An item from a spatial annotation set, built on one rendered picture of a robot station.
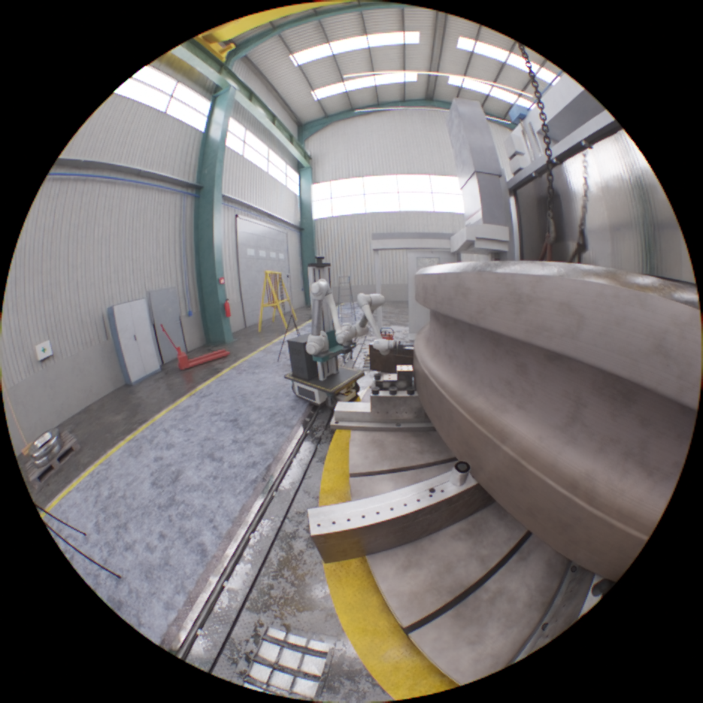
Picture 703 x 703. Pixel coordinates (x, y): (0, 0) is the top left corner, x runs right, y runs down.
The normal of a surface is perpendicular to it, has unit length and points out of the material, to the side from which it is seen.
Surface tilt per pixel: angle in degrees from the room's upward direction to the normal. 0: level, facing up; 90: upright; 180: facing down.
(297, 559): 0
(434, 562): 0
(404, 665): 0
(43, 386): 90
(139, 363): 90
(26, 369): 90
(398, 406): 90
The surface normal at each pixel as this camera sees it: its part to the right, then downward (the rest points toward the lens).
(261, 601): -0.06, -0.95
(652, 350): -0.91, 0.18
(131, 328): 0.98, 0.00
